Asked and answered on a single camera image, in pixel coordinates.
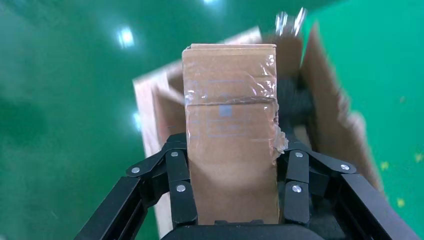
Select small taped cardboard box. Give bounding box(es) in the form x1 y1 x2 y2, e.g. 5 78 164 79
181 43 289 226

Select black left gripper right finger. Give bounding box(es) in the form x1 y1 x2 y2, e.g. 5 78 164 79
278 141 422 240

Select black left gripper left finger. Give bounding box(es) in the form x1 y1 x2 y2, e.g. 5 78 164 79
74 132 200 240

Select large open cardboard carton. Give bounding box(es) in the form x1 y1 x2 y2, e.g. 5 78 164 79
132 21 385 239

